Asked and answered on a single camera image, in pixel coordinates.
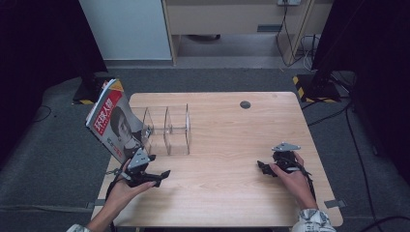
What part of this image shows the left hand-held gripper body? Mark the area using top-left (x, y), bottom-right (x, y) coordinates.
top-left (124, 147), bottom-right (153, 188)

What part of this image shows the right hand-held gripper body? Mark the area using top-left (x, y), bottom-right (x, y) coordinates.
top-left (271, 142), bottom-right (303, 174)

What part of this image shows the clear acrylic rack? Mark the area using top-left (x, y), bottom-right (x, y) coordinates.
top-left (130, 102), bottom-right (192, 157)

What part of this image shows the magazine with portrait cover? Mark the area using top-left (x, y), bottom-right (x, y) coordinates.
top-left (85, 77), bottom-right (153, 165)

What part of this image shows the person's right hand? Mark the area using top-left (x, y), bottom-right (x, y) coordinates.
top-left (270, 152), bottom-right (315, 203)

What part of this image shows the person's left hand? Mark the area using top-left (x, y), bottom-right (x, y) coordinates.
top-left (109, 158), bottom-right (158, 207)

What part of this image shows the grey tape piece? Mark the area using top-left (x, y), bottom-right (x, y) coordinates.
top-left (86, 198), bottom-right (109, 210)
top-left (323, 198), bottom-right (346, 209)

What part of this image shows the black stand with striped base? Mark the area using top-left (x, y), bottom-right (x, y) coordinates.
top-left (292, 47), bottom-right (342, 104)
top-left (72, 64), bottom-right (117, 105)

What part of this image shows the white cabinet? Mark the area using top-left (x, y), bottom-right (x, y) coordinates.
top-left (78, 0), bottom-right (173, 61)

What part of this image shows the dark curtain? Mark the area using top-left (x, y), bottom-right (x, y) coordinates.
top-left (310, 0), bottom-right (410, 177)
top-left (0, 0), bottom-right (109, 168)

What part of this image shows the light wooden desk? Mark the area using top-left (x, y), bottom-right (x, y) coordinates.
top-left (161, 0), bottom-right (335, 67)

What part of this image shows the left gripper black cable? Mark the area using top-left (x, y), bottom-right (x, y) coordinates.
top-left (104, 168), bottom-right (130, 232)

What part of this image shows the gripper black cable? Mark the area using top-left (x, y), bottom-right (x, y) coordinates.
top-left (289, 160), bottom-right (317, 201)
top-left (104, 168), bottom-right (130, 232)

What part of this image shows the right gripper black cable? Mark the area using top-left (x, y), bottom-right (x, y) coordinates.
top-left (289, 160), bottom-right (317, 201)

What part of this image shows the thin looped black floor cable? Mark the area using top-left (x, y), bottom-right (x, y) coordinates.
top-left (33, 104), bottom-right (52, 124)

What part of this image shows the white cable bundle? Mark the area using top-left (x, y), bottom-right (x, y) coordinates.
top-left (299, 33), bottom-right (316, 72)

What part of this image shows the thick black floor cable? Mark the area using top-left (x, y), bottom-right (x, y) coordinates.
top-left (359, 215), bottom-right (410, 232)

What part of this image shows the black hanging power cable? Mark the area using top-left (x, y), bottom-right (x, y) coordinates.
top-left (275, 4), bottom-right (306, 68)

